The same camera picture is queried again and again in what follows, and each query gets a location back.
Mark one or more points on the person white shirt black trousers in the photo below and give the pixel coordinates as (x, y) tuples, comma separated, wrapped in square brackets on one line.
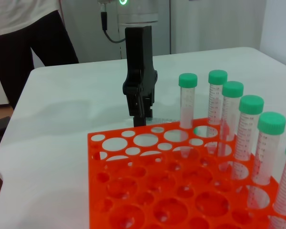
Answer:
[(19, 35)]

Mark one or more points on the orange plastic test tube rack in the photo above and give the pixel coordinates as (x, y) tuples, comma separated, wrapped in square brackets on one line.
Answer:
[(181, 181)]

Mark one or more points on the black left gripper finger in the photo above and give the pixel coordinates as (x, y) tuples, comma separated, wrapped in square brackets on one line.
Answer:
[(138, 112), (149, 107)]

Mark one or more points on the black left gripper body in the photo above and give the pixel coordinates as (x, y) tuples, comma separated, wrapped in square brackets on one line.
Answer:
[(139, 59)]

